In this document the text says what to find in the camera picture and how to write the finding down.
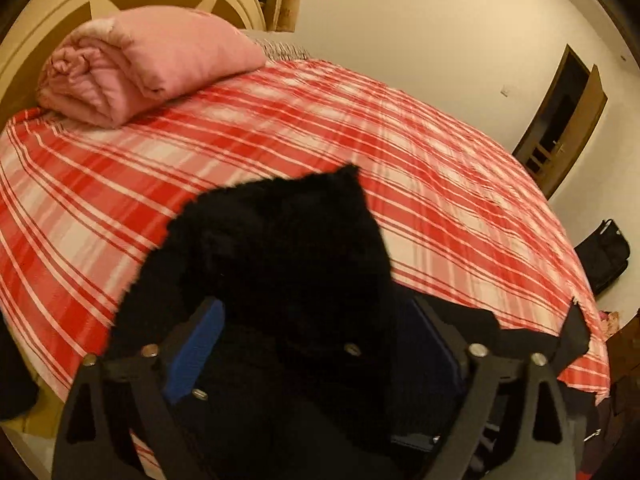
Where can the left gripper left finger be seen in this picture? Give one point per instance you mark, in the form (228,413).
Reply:
(113,399)

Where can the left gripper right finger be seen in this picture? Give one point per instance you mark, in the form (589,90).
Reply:
(484,402)

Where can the black pants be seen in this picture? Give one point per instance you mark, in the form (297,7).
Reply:
(308,378)

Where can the pink floral item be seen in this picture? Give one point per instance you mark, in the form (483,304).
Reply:
(610,323)

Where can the black bag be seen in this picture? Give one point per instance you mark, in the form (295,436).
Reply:
(604,256)

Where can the red plaid bed sheet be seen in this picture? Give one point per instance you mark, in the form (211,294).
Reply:
(82,206)

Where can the brown wooden door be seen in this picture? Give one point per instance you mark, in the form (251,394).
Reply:
(563,124)

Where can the pink folded blanket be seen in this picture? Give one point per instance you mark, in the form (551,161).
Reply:
(108,70)

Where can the grey striped pillow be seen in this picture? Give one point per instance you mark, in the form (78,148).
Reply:
(278,46)

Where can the cream wooden headboard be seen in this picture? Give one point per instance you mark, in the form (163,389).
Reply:
(43,24)

